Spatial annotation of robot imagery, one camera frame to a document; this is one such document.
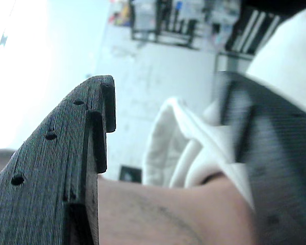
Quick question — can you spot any black metal shelf rack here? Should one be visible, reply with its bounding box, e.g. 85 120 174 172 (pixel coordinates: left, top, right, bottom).
131 0 197 50

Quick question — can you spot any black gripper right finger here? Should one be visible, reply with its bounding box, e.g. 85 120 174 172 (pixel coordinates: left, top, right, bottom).
214 71 306 245

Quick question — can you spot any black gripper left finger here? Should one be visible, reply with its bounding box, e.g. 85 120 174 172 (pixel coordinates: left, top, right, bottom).
0 75 117 245

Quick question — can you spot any black tool cabinet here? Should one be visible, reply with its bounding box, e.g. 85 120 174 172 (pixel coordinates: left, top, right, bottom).
224 0 283 55

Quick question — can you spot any man in beige hoodie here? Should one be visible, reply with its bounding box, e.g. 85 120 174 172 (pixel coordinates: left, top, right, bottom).
0 5 306 245

